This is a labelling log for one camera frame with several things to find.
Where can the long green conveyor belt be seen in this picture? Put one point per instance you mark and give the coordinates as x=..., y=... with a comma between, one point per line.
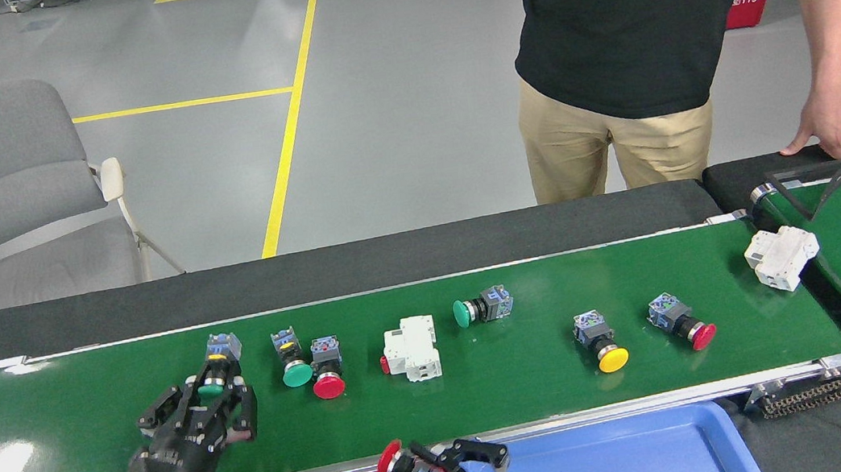
x=489, y=389

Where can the person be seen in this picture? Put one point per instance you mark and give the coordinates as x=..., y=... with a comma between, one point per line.
x=619, y=15

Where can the white circuit breaker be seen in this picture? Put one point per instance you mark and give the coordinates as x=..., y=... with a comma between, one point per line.
x=415, y=346
x=781, y=257

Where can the red push button switch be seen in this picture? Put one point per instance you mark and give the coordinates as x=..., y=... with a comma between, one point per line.
x=329, y=386
x=390, y=458
x=702, y=335

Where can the person's left hand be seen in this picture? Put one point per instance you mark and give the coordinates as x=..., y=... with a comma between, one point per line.
x=828, y=125

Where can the blue plastic tray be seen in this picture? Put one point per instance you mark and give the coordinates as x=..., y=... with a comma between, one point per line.
x=637, y=459

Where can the yellow push button switch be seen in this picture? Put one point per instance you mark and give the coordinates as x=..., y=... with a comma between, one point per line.
x=613, y=359

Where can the black metal frame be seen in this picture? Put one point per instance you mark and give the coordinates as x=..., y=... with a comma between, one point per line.
x=785, y=194

